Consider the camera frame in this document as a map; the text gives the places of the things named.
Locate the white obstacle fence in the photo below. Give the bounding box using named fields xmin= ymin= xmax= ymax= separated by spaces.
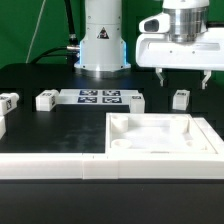
xmin=0 ymin=117 xmax=224 ymax=179

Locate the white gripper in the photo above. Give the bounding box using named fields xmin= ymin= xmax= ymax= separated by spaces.
xmin=135 ymin=9 xmax=224 ymax=90

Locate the white square table top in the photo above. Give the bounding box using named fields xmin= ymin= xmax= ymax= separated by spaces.
xmin=105 ymin=113 xmax=218 ymax=154

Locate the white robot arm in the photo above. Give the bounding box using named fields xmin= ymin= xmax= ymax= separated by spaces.
xmin=74 ymin=0 xmax=224 ymax=81

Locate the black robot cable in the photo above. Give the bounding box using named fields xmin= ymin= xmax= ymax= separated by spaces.
xmin=29 ymin=0 xmax=81 ymax=64

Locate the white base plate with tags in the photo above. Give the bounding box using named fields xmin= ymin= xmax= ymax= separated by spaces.
xmin=58 ymin=89 xmax=140 ymax=105

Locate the thin white cable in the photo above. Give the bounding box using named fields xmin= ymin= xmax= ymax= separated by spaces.
xmin=25 ymin=0 xmax=48 ymax=64

